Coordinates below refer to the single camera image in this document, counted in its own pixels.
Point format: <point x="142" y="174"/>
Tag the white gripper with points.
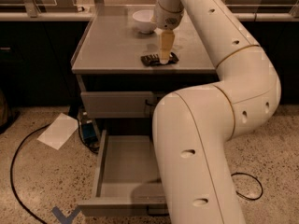
<point x="166" y="19"/>

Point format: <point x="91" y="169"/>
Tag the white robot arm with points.
<point x="191" y="125"/>

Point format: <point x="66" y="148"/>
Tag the grey drawer cabinet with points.
<point x="108" y="59"/>

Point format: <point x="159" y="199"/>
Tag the closed grey top drawer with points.
<point x="119" y="104"/>

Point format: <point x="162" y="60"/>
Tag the open grey middle drawer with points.
<point x="126" y="181"/>

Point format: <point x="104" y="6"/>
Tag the white ceramic bowl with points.
<point x="143" y="21"/>

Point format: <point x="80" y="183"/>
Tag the blue power box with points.
<point x="88" y="132"/>

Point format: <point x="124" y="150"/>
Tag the white paper sheet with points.
<point x="59" y="131"/>

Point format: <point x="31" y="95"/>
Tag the blue tape mark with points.
<point x="65" y="219"/>

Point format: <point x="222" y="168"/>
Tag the black top drawer handle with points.
<point x="147" y="102"/>

